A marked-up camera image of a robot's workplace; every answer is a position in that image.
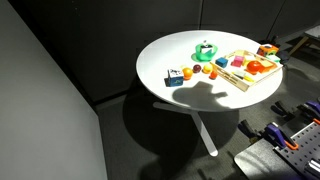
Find grey white robot base link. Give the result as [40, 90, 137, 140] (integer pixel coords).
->
[304, 159, 320, 178]

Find wooden tray box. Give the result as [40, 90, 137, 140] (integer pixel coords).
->
[210, 49, 284, 92]

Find orange shape sorter box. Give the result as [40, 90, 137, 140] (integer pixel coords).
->
[256, 43, 280, 57]

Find yellow toy lemon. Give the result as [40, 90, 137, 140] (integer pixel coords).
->
[202, 63, 214, 74]

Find green plastic bowl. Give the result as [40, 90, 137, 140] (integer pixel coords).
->
[194, 41, 219, 63]

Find white table base legs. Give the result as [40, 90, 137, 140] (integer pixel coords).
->
[152, 101, 219, 158]

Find black white toy block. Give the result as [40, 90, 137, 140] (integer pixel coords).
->
[200, 40, 215, 56]

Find pink cube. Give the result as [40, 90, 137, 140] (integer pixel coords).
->
[230, 55, 245, 68]

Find yellow-green cube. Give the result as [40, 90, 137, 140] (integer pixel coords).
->
[244, 54, 257, 65]

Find red toy tomato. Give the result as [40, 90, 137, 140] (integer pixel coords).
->
[246, 60, 263, 75]

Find orange cube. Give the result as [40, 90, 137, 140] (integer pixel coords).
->
[259, 59, 278, 74]

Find teal green cube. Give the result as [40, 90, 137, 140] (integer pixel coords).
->
[265, 54, 282, 64]

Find dark grey stand plate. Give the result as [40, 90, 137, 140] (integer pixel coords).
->
[233, 138, 296, 180]

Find purple black spring clamp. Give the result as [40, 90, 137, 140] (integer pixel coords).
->
[239, 119, 300, 151]
[270, 99, 320, 125]

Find black perforated pegboard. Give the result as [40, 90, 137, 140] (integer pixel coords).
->
[273, 121, 320, 180]

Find chair with wooden legs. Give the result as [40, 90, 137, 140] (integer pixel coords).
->
[288, 24, 320, 56]

